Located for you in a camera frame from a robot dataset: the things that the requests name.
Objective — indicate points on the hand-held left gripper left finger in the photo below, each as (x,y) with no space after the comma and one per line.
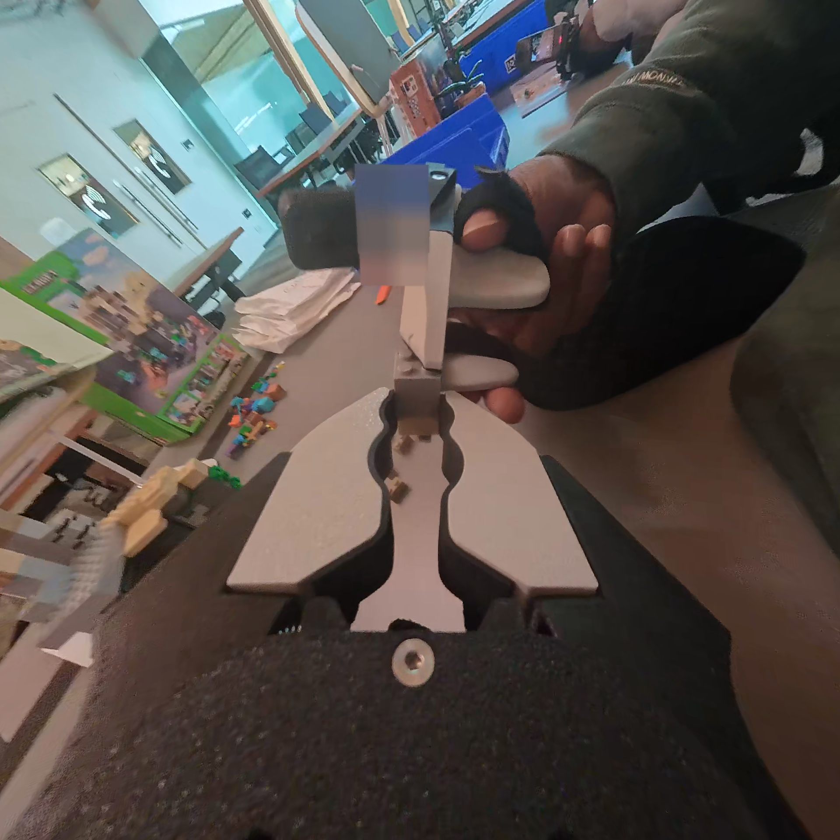
(308,518)

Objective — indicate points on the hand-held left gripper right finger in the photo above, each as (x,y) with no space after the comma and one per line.
(518,518)

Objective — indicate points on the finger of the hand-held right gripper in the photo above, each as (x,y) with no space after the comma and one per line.
(426,321)

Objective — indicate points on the person's right forearm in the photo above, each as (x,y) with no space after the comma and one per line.
(689,111)

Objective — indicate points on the grey desk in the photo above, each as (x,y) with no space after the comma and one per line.
(656,492)

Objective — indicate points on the person's right hand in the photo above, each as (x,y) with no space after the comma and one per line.
(577,249)

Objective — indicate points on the pile of colourful toy bricks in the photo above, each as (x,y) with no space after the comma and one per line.
(256,410)

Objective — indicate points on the white paper bag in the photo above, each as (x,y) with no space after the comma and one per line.
(282,331)
(295,295)

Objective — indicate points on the blue plastic bin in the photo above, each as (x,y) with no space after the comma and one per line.
(499,39)
(459,138)

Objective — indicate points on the grey toy brick castle model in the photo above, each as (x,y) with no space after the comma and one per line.
(154,505)

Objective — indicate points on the wood-top office table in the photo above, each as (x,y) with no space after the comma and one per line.
(308,157)
(210,253)

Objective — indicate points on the red-orange toy set box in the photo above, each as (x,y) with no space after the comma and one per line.
(413,92)

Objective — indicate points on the black office chair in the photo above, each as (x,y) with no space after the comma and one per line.
(256,164)

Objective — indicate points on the green printed toy set box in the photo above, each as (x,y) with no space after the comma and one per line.
(131,315)

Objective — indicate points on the dark board on wooden easel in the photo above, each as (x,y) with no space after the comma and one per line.
(348,39)

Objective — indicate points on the person's green sweatshirt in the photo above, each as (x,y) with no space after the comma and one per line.
(800,394)

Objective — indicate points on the open printed cardboard box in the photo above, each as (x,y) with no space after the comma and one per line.
(52,328)

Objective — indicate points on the black handheld camera device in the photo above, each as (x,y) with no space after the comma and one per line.
(544,49)

